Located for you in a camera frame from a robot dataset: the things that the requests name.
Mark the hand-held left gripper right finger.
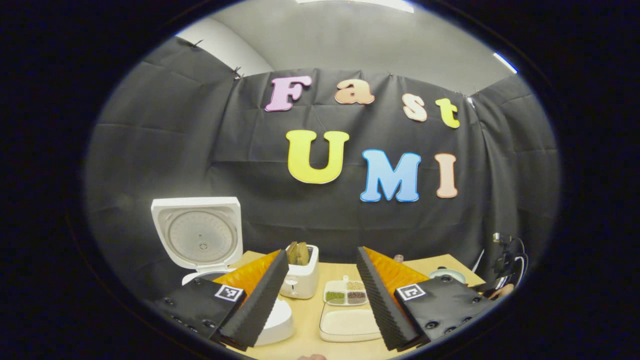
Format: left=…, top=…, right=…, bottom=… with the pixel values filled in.
left=356, top=246, right=501, bottom=352

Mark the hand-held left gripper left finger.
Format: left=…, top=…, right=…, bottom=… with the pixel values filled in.
left=150, top=249, right=290, bottom=352

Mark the cream rice box clear lid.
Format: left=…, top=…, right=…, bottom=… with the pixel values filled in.
left=319, top=302, right=383, bottom=343

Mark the white rice cooker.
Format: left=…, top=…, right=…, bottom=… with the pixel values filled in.
left=151, top=196, right=296, bottom=347

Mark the white divided bean dish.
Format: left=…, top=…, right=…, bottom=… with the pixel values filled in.
left=323, top=276, right=370, bottom=307

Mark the white toaster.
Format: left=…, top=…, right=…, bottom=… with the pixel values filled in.
left=280, top=244, right=320, bottom=300

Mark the pale green plate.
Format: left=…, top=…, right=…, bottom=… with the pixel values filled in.
left=428, top=267, right=467, bottom=285

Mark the black backdrop cloth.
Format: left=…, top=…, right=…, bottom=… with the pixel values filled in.
left=85, top=35, right=561, bottom=301

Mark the small ceiling light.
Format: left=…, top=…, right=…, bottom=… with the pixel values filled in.
left=493, top=51, right=519, bottom=75

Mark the large ceiling light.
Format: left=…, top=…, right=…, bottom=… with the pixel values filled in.
left=295, top=0, right=416, bottom=14

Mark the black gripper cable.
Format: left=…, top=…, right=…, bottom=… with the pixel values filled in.
left=502, top=236, right=530, bottom=288

